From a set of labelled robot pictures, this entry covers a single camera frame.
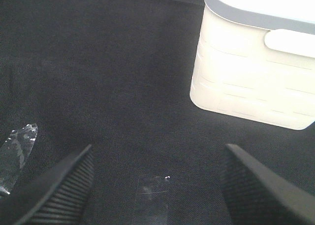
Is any clear tape strip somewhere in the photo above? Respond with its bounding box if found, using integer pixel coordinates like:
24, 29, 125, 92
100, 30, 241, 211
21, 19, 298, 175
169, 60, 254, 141
0, 124, 38, 198
132, 174, 170, 225

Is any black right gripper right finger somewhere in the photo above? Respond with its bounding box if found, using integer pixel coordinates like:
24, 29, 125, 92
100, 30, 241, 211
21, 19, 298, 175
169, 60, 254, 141
220, 144, 315, 225

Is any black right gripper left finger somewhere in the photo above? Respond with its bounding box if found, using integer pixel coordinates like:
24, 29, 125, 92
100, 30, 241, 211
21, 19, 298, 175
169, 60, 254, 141
0, 145, 95, 225

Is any clear tape strip right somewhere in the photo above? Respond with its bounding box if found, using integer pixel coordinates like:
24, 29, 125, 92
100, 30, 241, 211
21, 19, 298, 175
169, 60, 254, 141
132, 174, 170, 225

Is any white plastic storage bin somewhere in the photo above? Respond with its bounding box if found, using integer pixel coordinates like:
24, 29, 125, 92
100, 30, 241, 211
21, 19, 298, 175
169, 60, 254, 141
190, 0, 315, 130

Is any clear tape strip middle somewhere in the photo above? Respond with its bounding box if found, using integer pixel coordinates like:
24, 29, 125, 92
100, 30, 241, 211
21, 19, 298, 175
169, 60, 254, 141
0, 124, 38, 198

